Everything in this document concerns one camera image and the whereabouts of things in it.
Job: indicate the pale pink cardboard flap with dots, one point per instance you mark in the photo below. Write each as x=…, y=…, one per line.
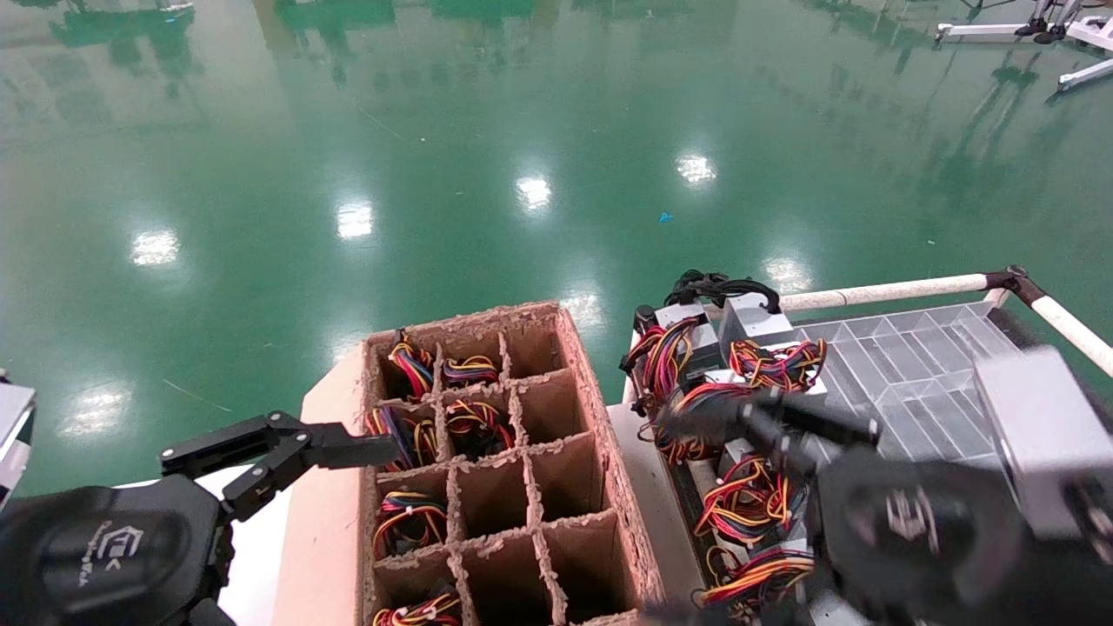
x=326, y=522

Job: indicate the clear plastic divider tray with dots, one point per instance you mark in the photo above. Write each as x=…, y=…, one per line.
x=913, y=374

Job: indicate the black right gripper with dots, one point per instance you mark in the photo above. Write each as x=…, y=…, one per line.
x=922, y=539

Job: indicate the white frame beam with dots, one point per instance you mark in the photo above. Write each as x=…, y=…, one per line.
x=983, y=32
x=1087, y=74

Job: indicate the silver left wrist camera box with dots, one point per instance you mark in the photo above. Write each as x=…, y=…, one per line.
x=13, y=417

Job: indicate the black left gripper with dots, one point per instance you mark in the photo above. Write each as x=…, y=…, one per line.
x=104, y=556

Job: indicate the cardboard box with dividers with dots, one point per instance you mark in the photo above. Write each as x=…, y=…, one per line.
x=574, y=469

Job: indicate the black shoe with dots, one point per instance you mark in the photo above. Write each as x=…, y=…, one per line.
x=1030, y=29
x=1052, y=35

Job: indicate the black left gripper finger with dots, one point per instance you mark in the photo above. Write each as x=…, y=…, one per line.
x=348, y=448

